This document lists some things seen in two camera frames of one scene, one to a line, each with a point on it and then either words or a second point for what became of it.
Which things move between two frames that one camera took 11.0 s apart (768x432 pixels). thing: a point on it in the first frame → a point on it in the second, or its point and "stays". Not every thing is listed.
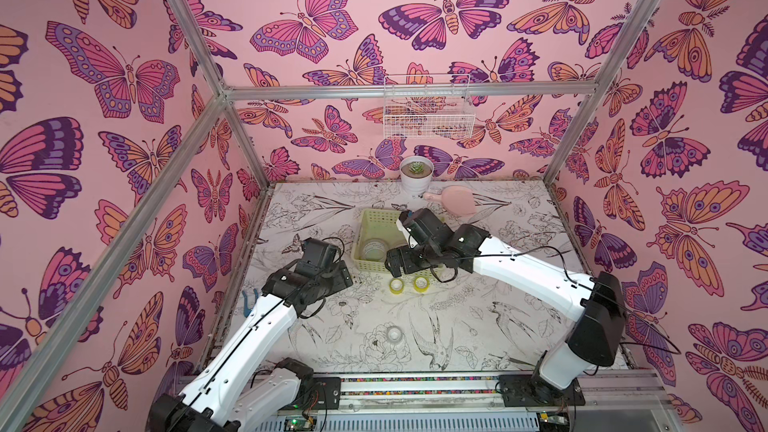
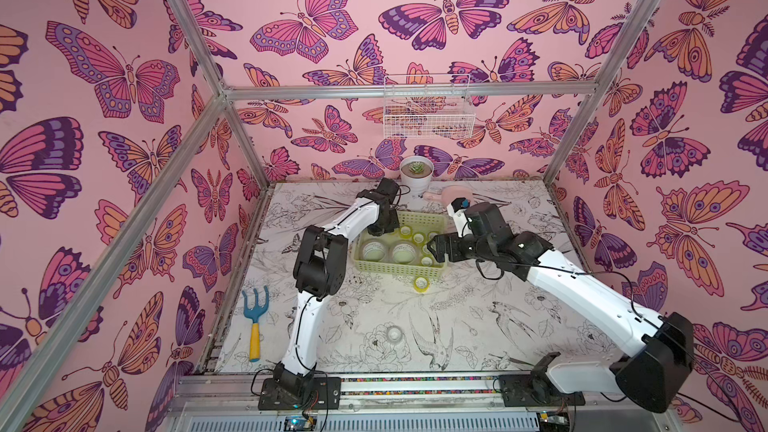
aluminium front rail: (639, 403) stays
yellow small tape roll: (421, 284) stays
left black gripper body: (336, 279) → (391, 224)
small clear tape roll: (394, 334) stays
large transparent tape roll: (375, 249) stays
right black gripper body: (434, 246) → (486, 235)
